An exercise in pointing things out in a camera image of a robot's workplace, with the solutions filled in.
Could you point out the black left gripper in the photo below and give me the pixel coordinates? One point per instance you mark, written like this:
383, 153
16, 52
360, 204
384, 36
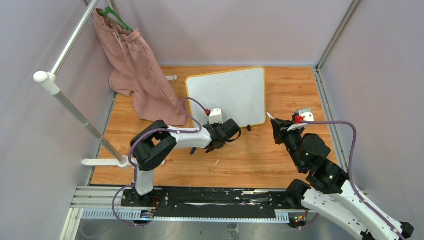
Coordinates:
220, 125

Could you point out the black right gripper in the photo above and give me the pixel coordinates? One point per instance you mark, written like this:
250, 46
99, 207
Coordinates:
280, 127

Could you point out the white whiteboard marker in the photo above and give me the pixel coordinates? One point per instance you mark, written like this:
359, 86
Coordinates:
269, 116

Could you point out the yellow framed whiteboard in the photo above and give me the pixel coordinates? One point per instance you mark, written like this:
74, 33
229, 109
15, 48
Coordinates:
240, 94

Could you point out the blue marker cap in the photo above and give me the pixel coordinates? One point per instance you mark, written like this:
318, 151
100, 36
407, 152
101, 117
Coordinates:
192, 151

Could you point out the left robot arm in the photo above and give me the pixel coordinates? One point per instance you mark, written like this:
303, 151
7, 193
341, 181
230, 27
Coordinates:
150, 148

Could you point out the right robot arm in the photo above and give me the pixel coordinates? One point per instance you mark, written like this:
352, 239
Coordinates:
329, 190

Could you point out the pink cloth garment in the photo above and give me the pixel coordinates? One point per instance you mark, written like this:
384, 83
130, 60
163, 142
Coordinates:
137, 73

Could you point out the green clothes hanger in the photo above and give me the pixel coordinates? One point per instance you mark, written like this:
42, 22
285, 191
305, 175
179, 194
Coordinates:
118, 20

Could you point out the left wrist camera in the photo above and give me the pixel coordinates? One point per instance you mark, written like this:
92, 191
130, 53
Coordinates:
215, 116

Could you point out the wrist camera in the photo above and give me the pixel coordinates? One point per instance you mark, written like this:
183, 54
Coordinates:
303, 117
215, 116

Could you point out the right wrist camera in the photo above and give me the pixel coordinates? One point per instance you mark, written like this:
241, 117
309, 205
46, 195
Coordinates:
303, 117

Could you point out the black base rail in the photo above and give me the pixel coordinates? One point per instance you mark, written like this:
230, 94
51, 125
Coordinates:
191, 204

